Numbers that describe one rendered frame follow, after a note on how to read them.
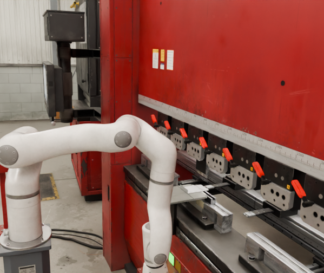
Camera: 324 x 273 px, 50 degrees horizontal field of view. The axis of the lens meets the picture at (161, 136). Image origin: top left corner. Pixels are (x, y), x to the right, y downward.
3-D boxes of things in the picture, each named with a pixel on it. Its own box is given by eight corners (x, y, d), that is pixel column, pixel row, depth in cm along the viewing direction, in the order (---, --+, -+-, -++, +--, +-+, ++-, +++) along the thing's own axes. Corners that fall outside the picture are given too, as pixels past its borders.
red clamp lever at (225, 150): (222, 147, 150) (231, 166, 145) (230, 146, 152) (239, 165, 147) (220, 149, 151) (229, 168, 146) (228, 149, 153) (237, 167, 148)
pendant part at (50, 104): (44, 106, 281) (41, 60, 272) (59, 105, 286) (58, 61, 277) (48, 117, 241) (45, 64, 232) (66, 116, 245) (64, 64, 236)
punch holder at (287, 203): (259, 196, 136) (263, 156, 132) (276, 193, 140) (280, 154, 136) (288, 213, 123) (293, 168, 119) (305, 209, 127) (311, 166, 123)
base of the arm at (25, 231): (-3, 254, 124) (-8, 206, 119) (1, 228, 141) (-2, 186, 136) (52, 246, 130) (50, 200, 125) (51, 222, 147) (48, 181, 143)
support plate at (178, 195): (146, 192, 183) (146, 190, 183) (190, 185, 194) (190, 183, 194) (160, 206, 167) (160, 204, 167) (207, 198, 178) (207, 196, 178)
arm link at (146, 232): (167, 260, 134) (162, 247, 143) (166, 230, 130) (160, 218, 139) (146, 264, 132) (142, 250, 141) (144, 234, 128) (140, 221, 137)
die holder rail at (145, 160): (140, 166, 258) (141, 153, 256) (148, 164, 261) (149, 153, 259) (170, 190, 215) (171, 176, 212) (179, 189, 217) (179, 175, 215)
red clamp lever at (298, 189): (291, 179, 115) (306, 206, 110) (301, 177, 116) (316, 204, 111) (288, 182, 116) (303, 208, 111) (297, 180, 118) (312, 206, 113)
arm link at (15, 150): (13, 160, 133) (-7, 175, 117) (5, 129, 130) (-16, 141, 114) (143, 142, 131) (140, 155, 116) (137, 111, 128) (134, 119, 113)
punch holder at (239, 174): (229, 179, 154) (232, 142, 150) (245, 176, 157) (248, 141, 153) (251, 192, 141) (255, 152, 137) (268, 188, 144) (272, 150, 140)
